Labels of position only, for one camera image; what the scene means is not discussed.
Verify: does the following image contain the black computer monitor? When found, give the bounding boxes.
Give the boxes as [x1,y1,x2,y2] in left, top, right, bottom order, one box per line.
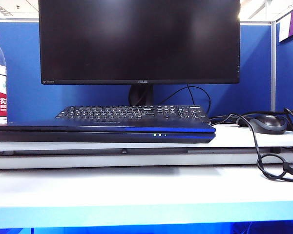
[38,0,242,107]

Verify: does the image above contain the wide blue partition panel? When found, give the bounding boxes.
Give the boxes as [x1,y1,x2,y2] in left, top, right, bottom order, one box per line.
[0,21,272,122]

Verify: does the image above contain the aluminium partition post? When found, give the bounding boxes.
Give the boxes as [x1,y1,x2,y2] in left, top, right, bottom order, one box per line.
[270,20,277,112]

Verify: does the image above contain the black desktop keyboard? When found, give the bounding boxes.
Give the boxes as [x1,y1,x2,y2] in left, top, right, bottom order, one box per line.
[54,104,210,125]

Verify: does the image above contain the white desk riser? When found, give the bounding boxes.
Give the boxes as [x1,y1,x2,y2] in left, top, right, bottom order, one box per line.
[0,124,293,170]

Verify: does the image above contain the thin black monitor cable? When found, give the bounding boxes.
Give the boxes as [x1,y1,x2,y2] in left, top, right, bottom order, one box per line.
[158,84,212,117]

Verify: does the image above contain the black laptop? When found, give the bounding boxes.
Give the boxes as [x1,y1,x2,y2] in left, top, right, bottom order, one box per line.
[0,121,217,144]

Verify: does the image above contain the black computer mouse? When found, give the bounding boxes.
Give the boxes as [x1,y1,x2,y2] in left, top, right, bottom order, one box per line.
[249,114,289,135]

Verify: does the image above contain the black mouse cable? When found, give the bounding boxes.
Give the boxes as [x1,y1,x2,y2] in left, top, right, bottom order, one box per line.
[209,113,293,183]

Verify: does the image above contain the narrow blue partition panel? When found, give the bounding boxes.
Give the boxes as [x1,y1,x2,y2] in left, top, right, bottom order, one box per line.
[275,31,293,115]

